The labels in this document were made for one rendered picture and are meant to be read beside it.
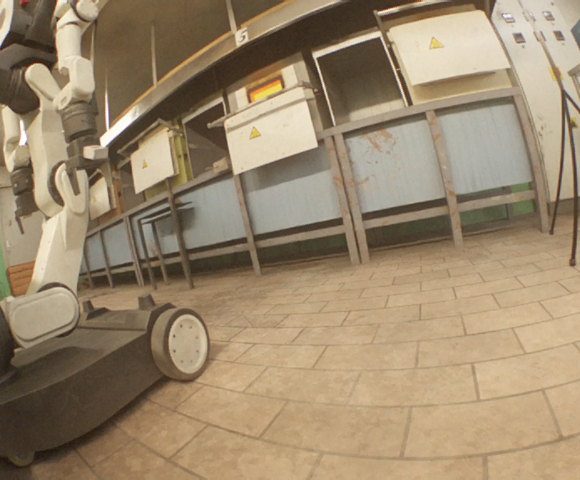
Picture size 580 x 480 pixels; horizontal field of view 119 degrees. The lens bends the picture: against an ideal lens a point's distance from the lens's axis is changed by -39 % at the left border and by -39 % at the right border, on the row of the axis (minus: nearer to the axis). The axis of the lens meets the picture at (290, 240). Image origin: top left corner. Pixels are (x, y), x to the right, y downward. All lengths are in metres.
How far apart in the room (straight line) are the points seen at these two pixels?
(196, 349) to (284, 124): 1.36
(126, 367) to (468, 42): 2.00
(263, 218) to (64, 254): 1.49
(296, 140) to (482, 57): 1.21
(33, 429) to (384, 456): 0.63
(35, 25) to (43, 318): 0.83
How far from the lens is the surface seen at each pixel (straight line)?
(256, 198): 2.03
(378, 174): 1.72
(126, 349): 0.71
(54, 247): 0.82
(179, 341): 0.77
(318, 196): 1.82
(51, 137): 0.92
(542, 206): 1.83
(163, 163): 2.47
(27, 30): 1.05
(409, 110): 1.71
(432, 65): 1.68
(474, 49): 1.76
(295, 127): 1.70
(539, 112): 2.47
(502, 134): 1.82
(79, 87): 0.74
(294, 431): 0.54
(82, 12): 0.89
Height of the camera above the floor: 0.36
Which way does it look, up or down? 4 degrees down
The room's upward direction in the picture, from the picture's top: 13 degrees counter-clockwise
